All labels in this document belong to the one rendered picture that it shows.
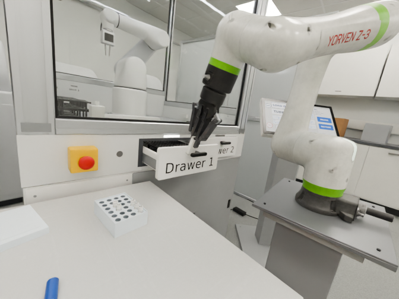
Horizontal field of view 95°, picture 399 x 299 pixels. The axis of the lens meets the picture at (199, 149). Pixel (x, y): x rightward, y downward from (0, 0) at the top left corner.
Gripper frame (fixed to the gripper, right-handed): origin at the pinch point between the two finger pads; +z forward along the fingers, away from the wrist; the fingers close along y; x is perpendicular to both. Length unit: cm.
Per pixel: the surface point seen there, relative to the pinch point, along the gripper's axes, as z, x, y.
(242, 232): 93, 94, 8
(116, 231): 11.6, -28.6, 14.6
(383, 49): -119, 332, -38
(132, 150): 11.2, -13.8, -14.5
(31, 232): 14.8, -42.4, 6.6
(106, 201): 13.8, -27.4, 3.9
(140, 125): 2.1, -11.4, -17.6
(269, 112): -9, 83, -21
